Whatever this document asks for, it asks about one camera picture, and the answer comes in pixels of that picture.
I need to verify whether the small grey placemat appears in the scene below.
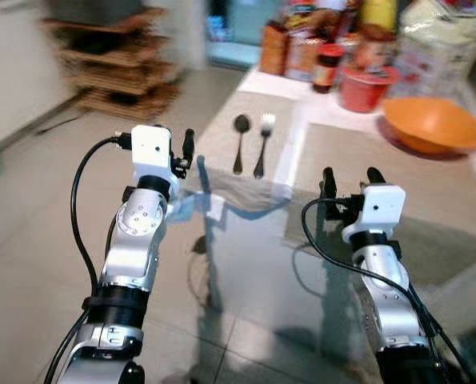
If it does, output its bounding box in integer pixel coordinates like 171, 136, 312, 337
191, 90, 304, 215

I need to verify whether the metal spoon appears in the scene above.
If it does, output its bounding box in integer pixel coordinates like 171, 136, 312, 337
232, 114, 253, 176

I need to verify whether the red printed snack packet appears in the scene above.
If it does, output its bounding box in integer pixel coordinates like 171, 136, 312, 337
282, 0, 358, 83

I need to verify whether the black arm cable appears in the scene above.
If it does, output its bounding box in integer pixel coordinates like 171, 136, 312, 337
301, 198, 472, 381
42, 134, 134, 384

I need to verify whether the large grey placemat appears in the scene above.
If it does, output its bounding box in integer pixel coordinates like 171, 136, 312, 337
282, 122, 476, 289

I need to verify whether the dark sauce bottle red cap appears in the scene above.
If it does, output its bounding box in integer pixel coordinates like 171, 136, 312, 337
311, 43, 345, 95

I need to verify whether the orange plastic bowl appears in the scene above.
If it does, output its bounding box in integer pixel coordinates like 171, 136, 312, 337
379, 96, 476, 156

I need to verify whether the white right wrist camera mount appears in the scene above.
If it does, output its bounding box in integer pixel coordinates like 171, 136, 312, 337
341, 184, 406, 244

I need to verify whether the metal fork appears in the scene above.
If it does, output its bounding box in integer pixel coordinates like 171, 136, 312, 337
253, 113, 277, 180

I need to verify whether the orange food carton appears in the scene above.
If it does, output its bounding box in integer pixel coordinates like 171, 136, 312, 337
258, 21, 291, 78

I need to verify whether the yellow bottle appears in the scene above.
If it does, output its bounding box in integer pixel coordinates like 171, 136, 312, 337
361, 0, 399, 33

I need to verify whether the dark box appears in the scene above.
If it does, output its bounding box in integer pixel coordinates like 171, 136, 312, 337
49, 0, 144, 26

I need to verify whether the jar with brown lid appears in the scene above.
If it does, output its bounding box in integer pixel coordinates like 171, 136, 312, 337
356, 23, 397, 73

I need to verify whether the wooden slatted shelf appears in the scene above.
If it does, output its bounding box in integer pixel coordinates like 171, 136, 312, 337
42, 6, 181, 122

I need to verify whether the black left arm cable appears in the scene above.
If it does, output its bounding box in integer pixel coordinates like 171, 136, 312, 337
42, 134, 134, 384

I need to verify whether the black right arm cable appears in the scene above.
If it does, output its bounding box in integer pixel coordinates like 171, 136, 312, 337
301, 198, 472, 381

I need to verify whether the red plastic tub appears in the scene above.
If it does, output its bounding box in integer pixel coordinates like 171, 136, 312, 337
338, 65, 401, 114

